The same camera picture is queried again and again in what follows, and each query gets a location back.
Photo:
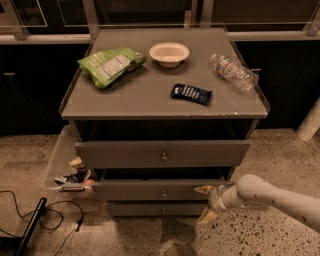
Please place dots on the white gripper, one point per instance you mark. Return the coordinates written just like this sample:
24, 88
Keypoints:
216, 199

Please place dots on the grey drawer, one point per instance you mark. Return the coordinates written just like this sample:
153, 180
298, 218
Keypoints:
152, 208
157, 184
162, 154

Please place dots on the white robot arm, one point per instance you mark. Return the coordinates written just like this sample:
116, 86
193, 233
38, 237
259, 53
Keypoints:
252, 192

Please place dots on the grey drawer cabinet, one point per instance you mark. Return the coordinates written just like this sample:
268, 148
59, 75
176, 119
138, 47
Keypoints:
138, 106

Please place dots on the grey bottom drawer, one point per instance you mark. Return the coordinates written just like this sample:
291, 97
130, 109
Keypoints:
152, 208

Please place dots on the grey top drawer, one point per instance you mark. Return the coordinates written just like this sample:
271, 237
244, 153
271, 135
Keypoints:
162, 154

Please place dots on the dark blue snack bar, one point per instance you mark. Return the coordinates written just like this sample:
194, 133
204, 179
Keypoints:
191, 94

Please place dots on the clear plastic water bottle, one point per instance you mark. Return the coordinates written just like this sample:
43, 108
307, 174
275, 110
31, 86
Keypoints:
238, 75

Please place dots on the clear plastic storage bin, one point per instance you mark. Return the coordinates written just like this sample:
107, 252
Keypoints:
66, 175

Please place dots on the white paper bowl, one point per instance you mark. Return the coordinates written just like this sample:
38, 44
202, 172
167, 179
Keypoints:
169, 54

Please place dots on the green chip bag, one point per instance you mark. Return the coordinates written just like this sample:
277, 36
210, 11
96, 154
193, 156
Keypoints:
106, 66

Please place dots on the black stand base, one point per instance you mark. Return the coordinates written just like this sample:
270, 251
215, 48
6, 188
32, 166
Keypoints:
16, 244

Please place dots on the metal railing with glass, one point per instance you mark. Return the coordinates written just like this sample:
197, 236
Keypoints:
80, 21

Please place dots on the white cylindrical post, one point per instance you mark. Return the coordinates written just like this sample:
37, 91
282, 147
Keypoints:
311, 123

